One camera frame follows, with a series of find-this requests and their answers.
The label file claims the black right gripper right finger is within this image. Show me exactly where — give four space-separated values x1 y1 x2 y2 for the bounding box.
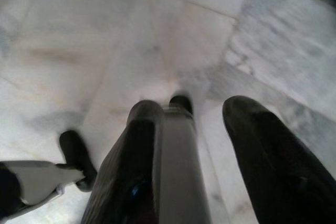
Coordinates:
222 95 336 224

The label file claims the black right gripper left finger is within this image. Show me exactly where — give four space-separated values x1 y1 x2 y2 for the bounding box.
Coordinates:
80 100 165 224

